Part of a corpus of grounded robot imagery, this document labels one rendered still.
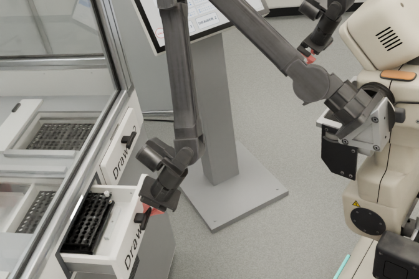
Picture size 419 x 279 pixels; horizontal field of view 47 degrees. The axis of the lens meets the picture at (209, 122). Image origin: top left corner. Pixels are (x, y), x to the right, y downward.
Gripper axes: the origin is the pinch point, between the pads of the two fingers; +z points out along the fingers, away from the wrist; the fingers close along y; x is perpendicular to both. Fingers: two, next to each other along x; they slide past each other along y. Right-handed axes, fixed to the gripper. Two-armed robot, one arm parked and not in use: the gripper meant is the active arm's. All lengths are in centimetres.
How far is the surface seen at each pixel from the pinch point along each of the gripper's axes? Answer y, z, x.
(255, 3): -11, -20, -104
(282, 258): -75, 58, -53
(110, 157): 14.9, 7.4, -18.6
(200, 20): 7, -9, -89
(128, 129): 13.3, 9.5, -35.0
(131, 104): 16.2, 8.4, -45.5
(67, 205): 19.5, 3.3, 6.0
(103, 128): 20.5, 2.8, -23.8
